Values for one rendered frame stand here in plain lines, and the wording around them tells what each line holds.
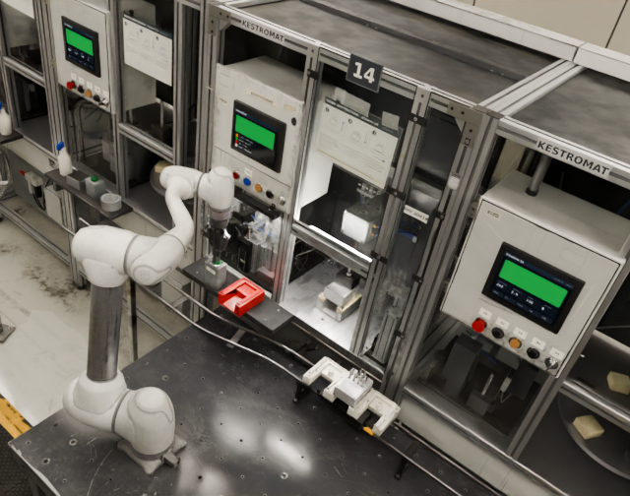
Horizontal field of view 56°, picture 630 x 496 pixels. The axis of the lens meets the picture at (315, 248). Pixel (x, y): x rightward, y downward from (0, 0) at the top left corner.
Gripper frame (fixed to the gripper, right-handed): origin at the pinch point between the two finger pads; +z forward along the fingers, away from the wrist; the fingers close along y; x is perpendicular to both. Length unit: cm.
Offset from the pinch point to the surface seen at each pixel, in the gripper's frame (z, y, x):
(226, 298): 13.4, -12.3, 5.2
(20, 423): 106, 60, 68
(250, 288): 11.6, -16.1, -5.2
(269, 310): 15.7, -27.9, -4.6
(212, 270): 6.1, -0.8, 3.0
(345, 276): -1, -47, -29
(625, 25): -62, -54, -369
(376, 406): 19, -89, 2
